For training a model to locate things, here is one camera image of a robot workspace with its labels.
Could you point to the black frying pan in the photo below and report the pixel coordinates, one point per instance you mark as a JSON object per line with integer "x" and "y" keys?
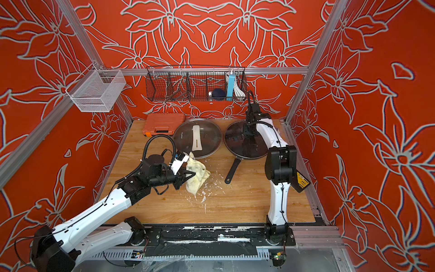
{"x": 234, "y": 170}

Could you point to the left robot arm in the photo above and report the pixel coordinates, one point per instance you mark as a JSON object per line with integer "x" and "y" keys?
{"x": 63, "y": 247}

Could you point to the black plate with warning label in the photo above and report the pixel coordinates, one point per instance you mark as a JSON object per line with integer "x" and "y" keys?
{"x": 299, "y": 182}

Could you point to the black wire basket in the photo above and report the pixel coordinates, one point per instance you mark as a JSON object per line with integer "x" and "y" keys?
{"x": 190, "y": 83}

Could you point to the light blue white brush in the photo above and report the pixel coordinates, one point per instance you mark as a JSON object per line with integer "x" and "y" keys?
{"x": 233, "y": 89}

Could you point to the clear plastic basket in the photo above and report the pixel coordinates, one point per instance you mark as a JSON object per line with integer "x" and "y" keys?
{"x": 97, "y": 91}

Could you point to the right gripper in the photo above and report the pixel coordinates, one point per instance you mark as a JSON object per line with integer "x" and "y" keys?
{"x": 247, "y": 131}

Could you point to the orange tool case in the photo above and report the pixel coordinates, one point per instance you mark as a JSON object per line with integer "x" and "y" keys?
{"x": 162, "y": 123}

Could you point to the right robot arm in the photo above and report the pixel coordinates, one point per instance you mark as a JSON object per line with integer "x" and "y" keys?
{"x": 280, "y": 169}

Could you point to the yellow cloth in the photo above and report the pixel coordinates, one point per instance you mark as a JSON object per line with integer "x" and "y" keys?
{"x": 201, "y": 174}

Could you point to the blue round object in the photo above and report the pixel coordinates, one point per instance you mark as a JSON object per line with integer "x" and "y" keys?
{"x": 218, "y": 94}

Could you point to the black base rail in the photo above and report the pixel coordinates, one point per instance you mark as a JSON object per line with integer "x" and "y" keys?
{"x": 212, "y": 240}

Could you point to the pan with white-handled lid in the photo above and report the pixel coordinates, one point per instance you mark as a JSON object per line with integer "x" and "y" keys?
{"x": 200, "y": 137}

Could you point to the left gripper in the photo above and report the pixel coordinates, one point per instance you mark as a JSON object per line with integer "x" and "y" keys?
{"x": 180, "y": 179}

